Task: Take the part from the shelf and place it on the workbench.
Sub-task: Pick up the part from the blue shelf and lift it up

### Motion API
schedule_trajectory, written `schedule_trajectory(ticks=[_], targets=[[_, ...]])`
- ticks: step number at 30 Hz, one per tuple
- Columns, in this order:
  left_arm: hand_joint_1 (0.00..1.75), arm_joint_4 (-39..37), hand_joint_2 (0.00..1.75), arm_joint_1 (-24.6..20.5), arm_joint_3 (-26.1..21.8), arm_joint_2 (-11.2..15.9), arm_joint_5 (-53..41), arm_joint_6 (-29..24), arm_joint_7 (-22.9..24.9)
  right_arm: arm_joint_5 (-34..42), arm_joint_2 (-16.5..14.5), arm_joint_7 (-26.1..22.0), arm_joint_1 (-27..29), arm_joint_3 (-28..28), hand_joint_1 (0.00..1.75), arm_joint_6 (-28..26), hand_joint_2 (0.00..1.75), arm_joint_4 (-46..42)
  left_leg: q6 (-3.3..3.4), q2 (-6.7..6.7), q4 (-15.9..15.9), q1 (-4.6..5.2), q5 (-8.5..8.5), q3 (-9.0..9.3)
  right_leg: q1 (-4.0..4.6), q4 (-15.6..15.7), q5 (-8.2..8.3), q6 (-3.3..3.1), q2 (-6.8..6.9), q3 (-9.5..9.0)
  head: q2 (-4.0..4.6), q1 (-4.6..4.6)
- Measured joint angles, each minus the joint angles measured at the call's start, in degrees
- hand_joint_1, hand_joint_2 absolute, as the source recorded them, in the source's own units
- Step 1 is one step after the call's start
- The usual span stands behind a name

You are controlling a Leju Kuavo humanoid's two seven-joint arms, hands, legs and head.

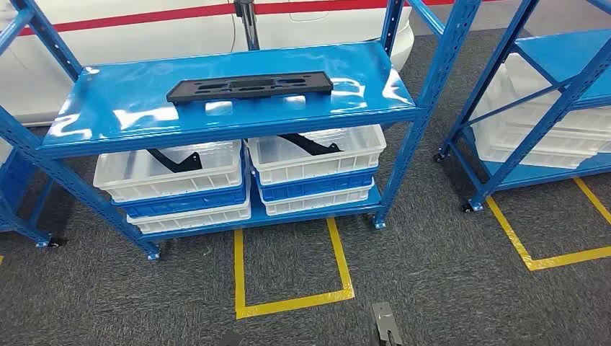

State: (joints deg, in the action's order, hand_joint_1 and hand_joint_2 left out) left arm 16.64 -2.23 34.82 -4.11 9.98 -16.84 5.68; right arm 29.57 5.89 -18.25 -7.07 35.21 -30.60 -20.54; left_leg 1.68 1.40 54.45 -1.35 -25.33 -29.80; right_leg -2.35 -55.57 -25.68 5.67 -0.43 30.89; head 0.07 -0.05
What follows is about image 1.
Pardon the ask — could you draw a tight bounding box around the black plastic mounting plate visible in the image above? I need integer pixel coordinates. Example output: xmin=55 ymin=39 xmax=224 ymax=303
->
xmin=166 ymin=70 xmax=334 ymax=105

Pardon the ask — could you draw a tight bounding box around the white car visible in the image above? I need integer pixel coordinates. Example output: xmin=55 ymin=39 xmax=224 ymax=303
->
xmin=0 ymin=0 xmax=415 ymax=128

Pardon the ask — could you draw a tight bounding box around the blue plastic crate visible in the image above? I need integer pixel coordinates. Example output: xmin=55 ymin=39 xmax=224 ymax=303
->
xmin=255 ymin=167 xmax=378 ymax=203
xmin=112 ymin=183 xmax=249 ymax=219

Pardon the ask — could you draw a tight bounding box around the black curved bracket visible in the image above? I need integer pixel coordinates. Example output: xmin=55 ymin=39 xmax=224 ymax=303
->
xmin=146 ymin=148 xmax=203 ymax=174
xmin=278 ymin=133 xmax=344 ymax=156

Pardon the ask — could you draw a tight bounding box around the red barrier belt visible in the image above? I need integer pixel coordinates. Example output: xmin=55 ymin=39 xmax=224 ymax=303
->
xmin=18 ymin=0 xmax=500 ymax=37

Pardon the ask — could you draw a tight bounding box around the black stanchion post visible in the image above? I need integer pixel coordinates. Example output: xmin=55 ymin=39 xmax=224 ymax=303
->
xmin=233 ymin=0 xmax=261 ymax=52

